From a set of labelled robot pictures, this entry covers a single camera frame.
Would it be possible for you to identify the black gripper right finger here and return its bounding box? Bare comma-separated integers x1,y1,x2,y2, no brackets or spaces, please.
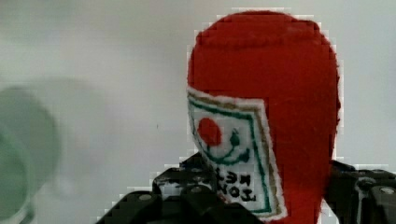
324,161,396,224

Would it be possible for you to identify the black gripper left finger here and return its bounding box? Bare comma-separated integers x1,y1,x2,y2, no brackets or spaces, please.
96,153,262,224

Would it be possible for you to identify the red felt ketchup bottle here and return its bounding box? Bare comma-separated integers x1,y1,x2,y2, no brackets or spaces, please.
187,11,341,224

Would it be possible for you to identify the green oval strainer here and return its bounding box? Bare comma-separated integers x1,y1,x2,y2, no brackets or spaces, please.
1,87,61,224

